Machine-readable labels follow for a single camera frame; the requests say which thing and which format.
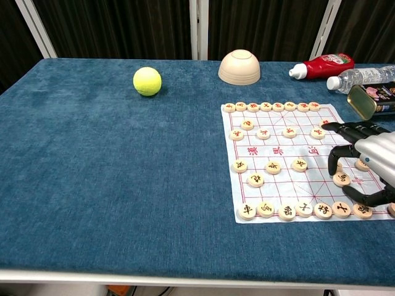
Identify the white slanted frame post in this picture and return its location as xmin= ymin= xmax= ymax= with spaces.
xmin=14 ymin=0 xmax=59 ymax=59
xmin=309 ymin=0 xmax=343 ymax=61

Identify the orange object under table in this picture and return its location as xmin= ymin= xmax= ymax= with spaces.
xmin=107 ymin=285 xmax=131 ymax=296

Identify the blue velvet table cloth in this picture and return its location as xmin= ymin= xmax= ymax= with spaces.
xmin=0 ymin=58 xmax=395 ymax=285

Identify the white table edge frame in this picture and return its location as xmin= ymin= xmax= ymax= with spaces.
xmin=0 ymin=268 xmax=395 ymax=291

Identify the white upright frame post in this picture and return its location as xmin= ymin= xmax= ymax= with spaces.
xmin=199 ymin=0 xmax=211 ymax=61
xmin=188 ymin=0 xmax=200 ymax=60

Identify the yellow tennis ball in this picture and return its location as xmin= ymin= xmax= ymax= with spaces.
xmin=133 ymin=67 xmax=162 ymax=97

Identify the red ketchup squeeze bottle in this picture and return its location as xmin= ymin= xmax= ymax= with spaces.
xmin=288 ymin=52 xmax=356 ymax=80

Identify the black gold tin can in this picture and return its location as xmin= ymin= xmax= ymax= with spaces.
xmin=346 ymin=81 xmax=395 ymax=121

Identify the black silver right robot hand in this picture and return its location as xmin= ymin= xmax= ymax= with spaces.
xmin=320 ymin=121 xmax=395 ymax=208

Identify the white cloth chess board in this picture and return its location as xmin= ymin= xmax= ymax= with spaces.
xmin=220 ymin=103 xmax=395 ymax=224

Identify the beige upturned bowl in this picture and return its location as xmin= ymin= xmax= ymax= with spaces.
xmin=217 ymin=49 xmax=262 ymax=85

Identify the dark pleated curtain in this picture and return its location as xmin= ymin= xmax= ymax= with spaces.
xmin=0 ymin=0 xmax=395 ymax=95

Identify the clear plastic water bottle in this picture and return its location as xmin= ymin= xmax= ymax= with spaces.
xmin=326 ymin=64 xmax=395 ymax=95

